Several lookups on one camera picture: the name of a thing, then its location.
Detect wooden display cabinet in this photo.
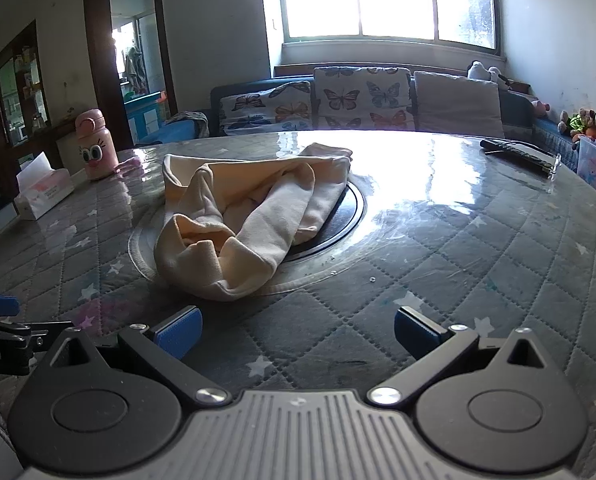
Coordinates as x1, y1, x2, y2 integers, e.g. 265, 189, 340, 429
0, 20, 53, 171

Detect dark blue sofa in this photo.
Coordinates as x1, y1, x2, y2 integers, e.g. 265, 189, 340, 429
142, 62, 596, 171

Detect pink cartoon water bottle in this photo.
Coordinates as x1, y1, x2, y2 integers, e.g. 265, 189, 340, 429
74, 108, 117, 181

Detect white tissue box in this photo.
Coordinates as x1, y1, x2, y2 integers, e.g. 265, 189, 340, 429
14, 152, 75, 221

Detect long black object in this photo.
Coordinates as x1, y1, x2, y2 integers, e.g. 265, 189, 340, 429
480, 139, 561, 175

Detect white plush toy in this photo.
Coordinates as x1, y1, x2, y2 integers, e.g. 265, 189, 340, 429
467, 61, 510, 92

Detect hanging clothes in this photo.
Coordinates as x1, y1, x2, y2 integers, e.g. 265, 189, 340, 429
122, 47, 146, 96

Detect plain grey cushion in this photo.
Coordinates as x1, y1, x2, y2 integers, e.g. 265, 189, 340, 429
414, 71, 505, 139

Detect tall butterfly print cushion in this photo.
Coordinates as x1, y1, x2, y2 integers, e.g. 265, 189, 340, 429
313, 66, 413, 132

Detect cream cloth garment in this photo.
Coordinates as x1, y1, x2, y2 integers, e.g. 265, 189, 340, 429
154, 142, 353, 302

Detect dark wooden door frame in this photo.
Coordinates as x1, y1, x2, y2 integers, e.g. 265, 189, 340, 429
82, 0, 179, 151

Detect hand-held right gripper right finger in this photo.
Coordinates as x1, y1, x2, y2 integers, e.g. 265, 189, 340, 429
367, 305, 562, 407

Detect wide butterfly print cushion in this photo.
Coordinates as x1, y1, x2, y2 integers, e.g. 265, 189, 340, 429
219, 80, 315, 137

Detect blue cabinet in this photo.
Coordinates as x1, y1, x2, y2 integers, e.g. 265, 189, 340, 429
124, 91, 169, 143

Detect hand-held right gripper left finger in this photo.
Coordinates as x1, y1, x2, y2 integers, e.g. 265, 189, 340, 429
48, 305, 231, 407

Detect grey cloth on sofa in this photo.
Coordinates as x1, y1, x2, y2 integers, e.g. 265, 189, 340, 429
165, 110, 209, 140

